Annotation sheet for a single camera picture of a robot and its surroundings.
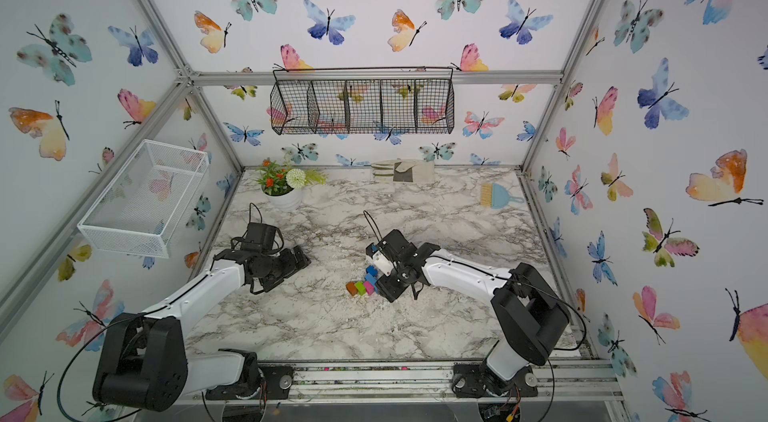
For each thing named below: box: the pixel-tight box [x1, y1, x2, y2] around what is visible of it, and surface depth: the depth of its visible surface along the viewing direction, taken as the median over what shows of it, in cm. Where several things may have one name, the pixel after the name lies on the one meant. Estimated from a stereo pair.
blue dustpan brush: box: [480, 183, 525, 209], surface depth 113 cm
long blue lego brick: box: [364, 265, 379, 288], surface depth 93 cm
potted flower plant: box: [256, 158, 327, 210], surface depth 100 cm
